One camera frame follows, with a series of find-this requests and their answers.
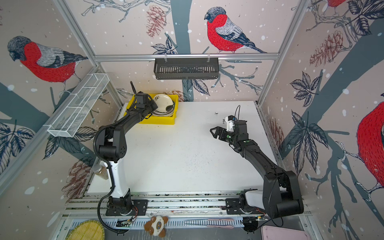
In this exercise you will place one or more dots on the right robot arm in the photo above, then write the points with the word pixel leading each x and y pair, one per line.
pixel 281 195

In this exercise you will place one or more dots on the pink chopsticks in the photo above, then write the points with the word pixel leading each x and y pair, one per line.
pixel 211 223

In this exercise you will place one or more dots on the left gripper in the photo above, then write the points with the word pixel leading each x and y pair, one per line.
pixel 153 105

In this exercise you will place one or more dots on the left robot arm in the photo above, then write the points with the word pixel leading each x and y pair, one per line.
pixel 110 145

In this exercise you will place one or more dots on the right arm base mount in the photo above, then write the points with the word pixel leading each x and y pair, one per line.
pixel 248 202

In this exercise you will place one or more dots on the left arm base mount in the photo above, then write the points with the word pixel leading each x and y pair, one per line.
pixel 125 206

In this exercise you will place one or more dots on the yellow bamboo mat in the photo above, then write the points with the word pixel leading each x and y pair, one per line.
pixel 88 230

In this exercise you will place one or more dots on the cream plate with dark spot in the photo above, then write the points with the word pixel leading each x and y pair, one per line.
pixel 164 103

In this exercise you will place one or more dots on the pink tray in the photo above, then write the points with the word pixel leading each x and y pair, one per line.
pixel 275 233

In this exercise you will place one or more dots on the yellow plastic bin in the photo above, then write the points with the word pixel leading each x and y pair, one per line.
pixel 154 120

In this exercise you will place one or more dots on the black hanging basket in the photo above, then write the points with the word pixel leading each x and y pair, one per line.
pixel 186 68

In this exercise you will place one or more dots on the white wire mesh basket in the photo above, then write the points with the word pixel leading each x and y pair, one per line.
pixel 81 102

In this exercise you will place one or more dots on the spice jar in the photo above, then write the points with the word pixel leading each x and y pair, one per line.
pixel 101 171

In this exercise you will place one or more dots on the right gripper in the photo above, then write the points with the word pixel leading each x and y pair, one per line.
pixel 223 131

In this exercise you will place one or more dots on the panda plush toy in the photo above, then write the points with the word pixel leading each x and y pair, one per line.
pixel 156 226

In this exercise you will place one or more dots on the dark green lettered rim plate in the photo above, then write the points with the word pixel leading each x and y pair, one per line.
pixel 165 113

